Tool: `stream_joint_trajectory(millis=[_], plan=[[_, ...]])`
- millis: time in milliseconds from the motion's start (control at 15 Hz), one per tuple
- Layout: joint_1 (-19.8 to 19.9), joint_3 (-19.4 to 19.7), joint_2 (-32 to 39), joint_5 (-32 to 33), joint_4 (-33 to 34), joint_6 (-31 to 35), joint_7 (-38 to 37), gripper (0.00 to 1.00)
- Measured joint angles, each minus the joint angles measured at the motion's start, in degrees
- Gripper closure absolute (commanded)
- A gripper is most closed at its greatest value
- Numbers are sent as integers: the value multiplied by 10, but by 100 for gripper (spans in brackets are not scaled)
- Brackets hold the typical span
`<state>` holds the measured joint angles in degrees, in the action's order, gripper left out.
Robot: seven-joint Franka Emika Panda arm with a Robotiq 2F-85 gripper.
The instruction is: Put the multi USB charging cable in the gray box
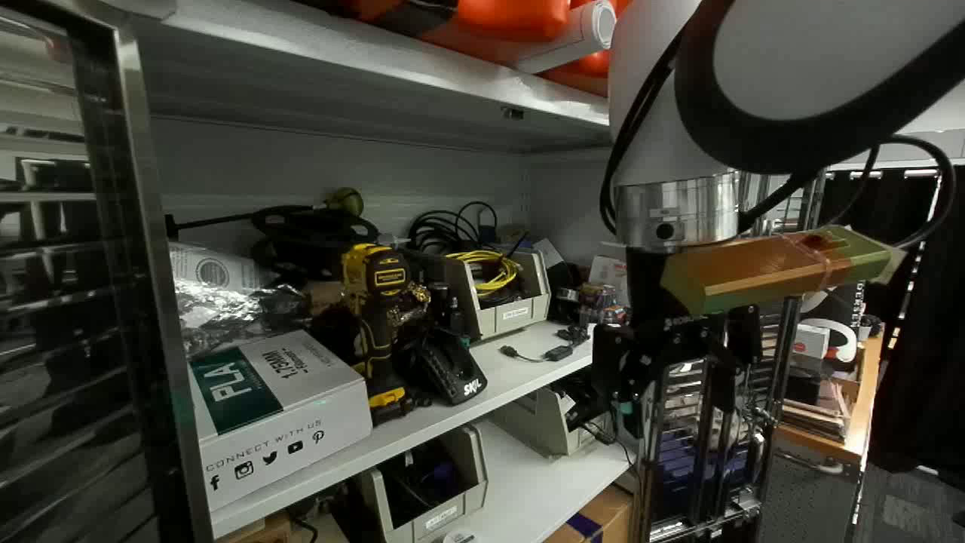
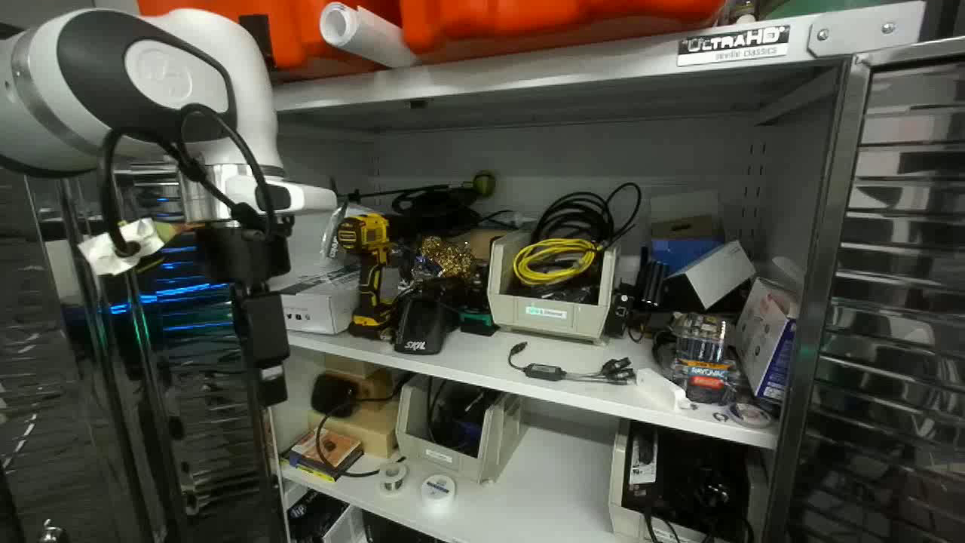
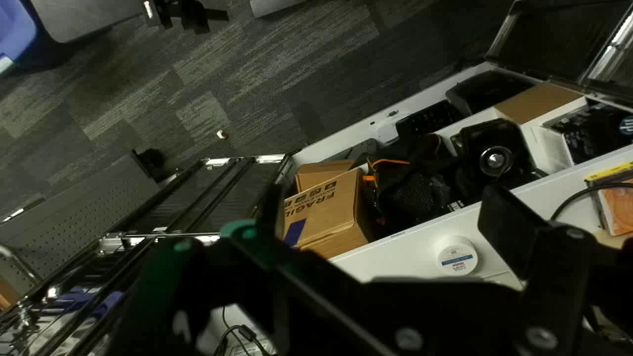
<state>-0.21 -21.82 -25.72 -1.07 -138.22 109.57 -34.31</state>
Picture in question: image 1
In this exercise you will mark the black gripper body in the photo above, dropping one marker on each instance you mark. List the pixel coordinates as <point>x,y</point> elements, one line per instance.
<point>650,287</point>

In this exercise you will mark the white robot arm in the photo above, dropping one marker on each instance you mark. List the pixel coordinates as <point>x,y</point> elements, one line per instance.
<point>833,63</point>

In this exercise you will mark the brown cardboard box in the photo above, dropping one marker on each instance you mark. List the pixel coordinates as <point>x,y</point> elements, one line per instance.
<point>608,516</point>

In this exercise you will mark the white cardboard box green label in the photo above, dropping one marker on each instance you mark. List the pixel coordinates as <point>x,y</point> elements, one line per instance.
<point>303,425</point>

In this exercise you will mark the metal storage cabinet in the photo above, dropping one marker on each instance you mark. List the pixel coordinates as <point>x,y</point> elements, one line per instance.
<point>521,378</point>

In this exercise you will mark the gray storage bin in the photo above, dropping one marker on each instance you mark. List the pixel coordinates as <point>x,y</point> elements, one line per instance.
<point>543,425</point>
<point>441,513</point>

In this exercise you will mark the white red device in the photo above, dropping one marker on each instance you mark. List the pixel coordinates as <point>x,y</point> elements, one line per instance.
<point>830,336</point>

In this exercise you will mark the black battery charger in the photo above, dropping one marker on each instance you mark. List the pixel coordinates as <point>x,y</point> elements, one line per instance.
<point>452,370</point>

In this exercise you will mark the wooden shelf unit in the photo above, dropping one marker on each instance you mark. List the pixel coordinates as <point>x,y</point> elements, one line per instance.
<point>859,404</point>

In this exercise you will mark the white tube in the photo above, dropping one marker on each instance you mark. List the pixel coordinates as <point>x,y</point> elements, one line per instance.
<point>576,36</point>

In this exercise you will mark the yellow black power drill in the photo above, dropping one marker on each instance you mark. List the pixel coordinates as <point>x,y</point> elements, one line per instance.
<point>379,304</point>

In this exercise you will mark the orange plastic item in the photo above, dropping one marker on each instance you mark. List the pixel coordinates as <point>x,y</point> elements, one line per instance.
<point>513,16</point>

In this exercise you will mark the black tool with yellow knob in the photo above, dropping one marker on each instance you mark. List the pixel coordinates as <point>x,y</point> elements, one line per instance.
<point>303,232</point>

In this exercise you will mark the silver foil bag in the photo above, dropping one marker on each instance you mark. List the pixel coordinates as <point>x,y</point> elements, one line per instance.
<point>214,304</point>

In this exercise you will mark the white round-vent item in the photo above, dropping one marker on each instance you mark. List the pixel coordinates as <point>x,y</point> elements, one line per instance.
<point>206,270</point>

